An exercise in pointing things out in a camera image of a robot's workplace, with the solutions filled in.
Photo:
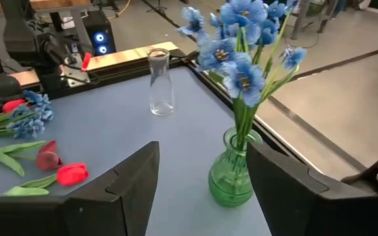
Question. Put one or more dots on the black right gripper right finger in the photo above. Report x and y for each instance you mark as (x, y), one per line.
(290, 203)

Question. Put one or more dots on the green glass vase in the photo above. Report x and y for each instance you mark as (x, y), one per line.
(230, 177)

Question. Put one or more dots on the dark red artificial tulip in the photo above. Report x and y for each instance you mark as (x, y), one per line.
(48, 159)

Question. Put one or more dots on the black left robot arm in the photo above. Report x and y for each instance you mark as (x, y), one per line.
(21, 39)

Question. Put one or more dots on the blue artificial flower bunch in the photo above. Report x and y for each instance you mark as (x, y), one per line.
(244, 78)
(28, 126)

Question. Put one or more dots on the tall smooth clear glass vase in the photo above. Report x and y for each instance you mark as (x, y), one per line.
(161, 85)

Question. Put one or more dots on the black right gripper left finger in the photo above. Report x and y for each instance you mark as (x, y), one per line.
(110, 213)

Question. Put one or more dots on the black computer tower blue fans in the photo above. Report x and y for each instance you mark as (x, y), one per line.
(99, 32)

